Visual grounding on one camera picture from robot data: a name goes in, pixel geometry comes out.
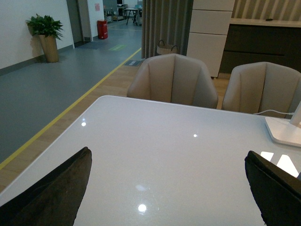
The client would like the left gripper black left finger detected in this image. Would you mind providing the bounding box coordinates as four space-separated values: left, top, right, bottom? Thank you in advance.
0 147 92 226

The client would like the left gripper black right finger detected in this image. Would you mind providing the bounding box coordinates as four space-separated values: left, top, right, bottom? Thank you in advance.
245 151 301 226

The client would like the beige chair right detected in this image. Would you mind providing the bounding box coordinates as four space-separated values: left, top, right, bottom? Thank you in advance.
222 62 301 119

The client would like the beige chair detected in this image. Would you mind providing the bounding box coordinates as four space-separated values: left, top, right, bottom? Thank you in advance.
127 54 218 109
222 62 301 119

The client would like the beige chair left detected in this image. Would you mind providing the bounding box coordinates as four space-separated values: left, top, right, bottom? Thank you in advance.
127 54 218 109

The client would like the dark sideboard counter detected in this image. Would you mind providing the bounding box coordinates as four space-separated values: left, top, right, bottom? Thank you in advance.
219 21 301 73

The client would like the green potted plant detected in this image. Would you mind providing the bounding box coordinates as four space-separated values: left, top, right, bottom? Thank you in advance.
26 14 63 63

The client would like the red bin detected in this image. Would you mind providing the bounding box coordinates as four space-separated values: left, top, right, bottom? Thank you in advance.
97 20 108 40

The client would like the white drawer cabinet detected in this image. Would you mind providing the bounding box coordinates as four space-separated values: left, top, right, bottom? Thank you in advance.
186 0 235 77

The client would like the grey curtain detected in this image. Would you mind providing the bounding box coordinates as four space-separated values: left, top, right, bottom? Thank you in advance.
141 0 193 59

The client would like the distant black leg table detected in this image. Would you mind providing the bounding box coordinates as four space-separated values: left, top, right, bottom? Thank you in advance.
125 8 143 26

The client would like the white lamp cable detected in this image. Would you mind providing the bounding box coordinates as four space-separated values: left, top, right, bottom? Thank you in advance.
253 110 294 117

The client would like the woven basket with handles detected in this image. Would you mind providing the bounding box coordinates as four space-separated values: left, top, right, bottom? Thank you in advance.
157 40 178 55

